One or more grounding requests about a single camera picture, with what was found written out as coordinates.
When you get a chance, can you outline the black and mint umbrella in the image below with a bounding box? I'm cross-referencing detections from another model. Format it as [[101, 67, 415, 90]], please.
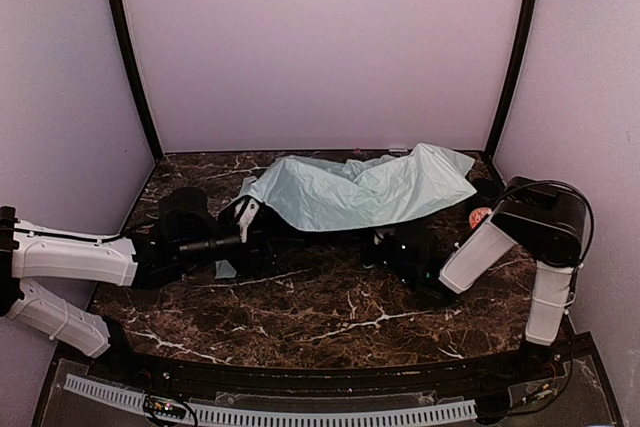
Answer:
[[179, 142, 479, 281]]

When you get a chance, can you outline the dark green mug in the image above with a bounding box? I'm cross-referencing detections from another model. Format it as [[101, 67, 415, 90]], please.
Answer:
[[467, 178, 504, 210]]

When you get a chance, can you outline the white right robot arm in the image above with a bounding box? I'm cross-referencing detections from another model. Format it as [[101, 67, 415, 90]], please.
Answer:
[[360, 177, 595, 347]]

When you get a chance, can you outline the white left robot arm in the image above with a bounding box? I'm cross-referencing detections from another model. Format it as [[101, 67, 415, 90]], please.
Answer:
[[1, 187, 261, 358]]

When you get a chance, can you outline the orange patterned ceramic bowl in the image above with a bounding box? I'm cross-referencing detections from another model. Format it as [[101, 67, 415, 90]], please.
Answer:
[[468, 207, 493, 229]]

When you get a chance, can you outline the black front table rail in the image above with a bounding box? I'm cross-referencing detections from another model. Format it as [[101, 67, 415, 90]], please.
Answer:
[[58, 333, 595, 398]]

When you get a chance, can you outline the grey slotted cable duct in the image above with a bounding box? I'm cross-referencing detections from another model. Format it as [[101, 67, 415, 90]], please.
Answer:
[[63, 374, 478, 426]]

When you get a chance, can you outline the black left corner post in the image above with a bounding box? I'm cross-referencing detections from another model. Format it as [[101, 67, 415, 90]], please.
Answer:
[[108, 0, 164, 163]]

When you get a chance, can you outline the black corner post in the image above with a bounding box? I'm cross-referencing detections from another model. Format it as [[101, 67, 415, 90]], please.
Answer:
[[484, 0, 537, 159], [108, 0, 164, 163]]

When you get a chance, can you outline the black right corner post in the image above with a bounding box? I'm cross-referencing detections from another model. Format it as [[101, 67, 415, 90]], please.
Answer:
[[484, 0, 537, 159]]

